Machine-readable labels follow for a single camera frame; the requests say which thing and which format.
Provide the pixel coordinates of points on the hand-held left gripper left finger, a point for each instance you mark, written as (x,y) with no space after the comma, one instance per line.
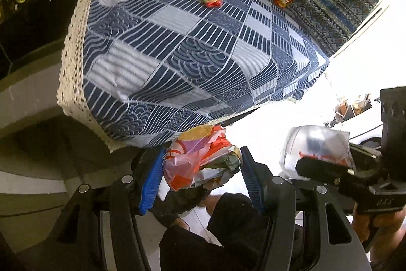
(152,182)

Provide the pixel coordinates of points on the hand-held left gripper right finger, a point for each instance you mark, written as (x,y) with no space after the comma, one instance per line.
(252,179)

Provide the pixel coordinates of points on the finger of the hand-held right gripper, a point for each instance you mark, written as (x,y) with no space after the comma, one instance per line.
(364,151)
(323,171)

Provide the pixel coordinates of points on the clear plastic foil cup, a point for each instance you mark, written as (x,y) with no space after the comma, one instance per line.
(314,140)

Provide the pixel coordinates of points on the orange pink plastic bag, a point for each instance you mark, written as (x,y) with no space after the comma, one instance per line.
(190,163)

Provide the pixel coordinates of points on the person's right forearm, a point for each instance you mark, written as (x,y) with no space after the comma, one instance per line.
(390,252)

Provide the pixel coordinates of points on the person's right hand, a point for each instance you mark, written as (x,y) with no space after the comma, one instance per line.
(380,223)

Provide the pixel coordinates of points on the grey holder with brown items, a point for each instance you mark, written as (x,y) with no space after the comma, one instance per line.
(352,109)

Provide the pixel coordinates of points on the person's black shorts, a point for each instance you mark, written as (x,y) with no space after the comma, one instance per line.
(228,233)

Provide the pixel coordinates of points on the white refrigerator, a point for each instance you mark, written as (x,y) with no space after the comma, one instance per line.
(364,52)

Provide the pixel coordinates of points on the blue white patterned tablecloth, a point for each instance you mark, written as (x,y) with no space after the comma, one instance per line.
(190,52)

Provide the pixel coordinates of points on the black sink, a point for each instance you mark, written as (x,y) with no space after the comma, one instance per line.
(31,26)

